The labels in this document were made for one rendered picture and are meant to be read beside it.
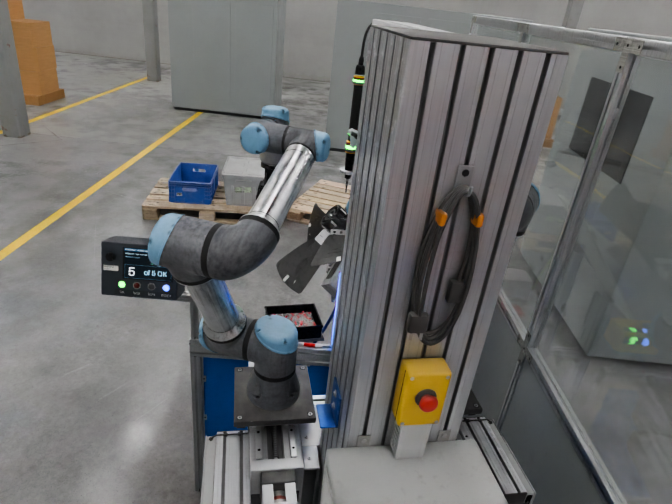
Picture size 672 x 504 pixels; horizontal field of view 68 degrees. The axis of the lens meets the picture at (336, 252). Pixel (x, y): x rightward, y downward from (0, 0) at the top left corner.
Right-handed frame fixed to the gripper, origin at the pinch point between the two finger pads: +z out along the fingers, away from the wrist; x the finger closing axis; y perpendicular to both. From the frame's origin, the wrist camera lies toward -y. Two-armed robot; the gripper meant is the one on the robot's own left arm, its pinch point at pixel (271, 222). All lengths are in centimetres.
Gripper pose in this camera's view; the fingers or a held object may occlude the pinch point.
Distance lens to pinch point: 154.8
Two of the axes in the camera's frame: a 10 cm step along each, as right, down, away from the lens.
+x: 9.9, 0.9, 0.5
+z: -1.0, 8.8, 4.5
